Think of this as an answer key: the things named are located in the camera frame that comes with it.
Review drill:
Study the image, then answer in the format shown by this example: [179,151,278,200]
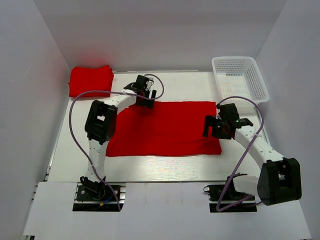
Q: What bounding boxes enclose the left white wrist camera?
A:
[146,76,154,91]

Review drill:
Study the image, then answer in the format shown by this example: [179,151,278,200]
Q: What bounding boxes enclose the folded red t-shirt stack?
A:
[69,65,114,98]

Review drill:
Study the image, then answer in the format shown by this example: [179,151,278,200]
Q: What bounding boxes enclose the white plastic basket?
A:
[211,56,270,104]

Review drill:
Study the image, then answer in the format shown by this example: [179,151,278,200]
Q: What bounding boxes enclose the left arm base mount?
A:
[72,182,126,212]

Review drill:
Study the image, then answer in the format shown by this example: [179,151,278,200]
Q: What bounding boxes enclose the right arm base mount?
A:
[203,184,257,213]

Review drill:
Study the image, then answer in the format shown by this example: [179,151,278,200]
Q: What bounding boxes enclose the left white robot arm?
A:
[84,74,157,200]

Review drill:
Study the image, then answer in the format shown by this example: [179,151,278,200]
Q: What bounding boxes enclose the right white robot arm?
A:
[202,103,302,206]

